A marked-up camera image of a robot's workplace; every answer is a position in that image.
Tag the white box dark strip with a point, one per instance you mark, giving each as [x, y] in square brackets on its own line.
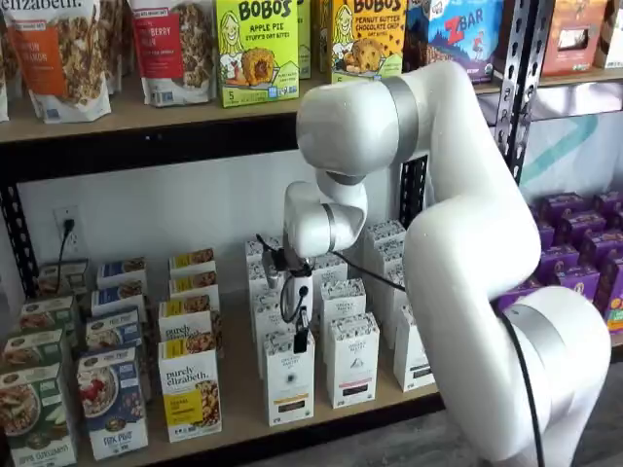
[395, 302]
[406, 360]
[384, 259]
[384, 231]

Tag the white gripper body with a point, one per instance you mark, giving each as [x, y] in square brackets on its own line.
[297, 301]

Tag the wooden shelf board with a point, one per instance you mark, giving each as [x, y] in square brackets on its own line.
[574, 80]
[618, 339]
[238, 389]
[146, 117]

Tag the yellow Bobo's peanut butter box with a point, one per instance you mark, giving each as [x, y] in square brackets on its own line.
[365, 44]

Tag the white box yellow strip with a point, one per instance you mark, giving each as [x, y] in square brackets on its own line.
[253, 250]
[287, 389]
[255, 283]
[267, 311]

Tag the red label granola bag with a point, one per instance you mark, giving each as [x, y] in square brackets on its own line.
[170, 48]

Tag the orange label granola bag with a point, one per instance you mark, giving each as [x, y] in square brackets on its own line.
[58, 58]

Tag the green Bobo's apple pie box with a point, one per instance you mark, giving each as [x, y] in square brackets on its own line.
[258, 48]
[304, 44]

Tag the white yellow purely elizabeth box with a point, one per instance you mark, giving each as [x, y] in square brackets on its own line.
[192, 262]
[190, 389]
[185, 321]
[194, 288]

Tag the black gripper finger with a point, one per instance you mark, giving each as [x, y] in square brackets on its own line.
[301, 340]

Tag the white brown snack box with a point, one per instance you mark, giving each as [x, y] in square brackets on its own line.
[613, 34]

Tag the green oatmeal box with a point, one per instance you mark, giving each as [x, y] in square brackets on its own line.
[34, 418]
[31, 350]
[61, 277]
[48, 313]

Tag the brown granola bag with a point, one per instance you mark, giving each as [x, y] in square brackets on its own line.
[117, 44]
[4, 73]

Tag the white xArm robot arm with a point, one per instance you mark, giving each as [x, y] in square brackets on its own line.
[462, 243]

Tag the white wall outlet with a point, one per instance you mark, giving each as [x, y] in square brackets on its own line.
[68, 233]

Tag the blue Zbar box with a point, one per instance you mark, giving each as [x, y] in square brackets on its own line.
[457, 34]

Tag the orange brown snack box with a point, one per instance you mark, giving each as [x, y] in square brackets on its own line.
[569, 44]

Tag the blue flax plus oatmeal box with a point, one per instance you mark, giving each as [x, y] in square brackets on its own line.
[114, 331]
[117, 298]
[112, 404]
[121, 272]

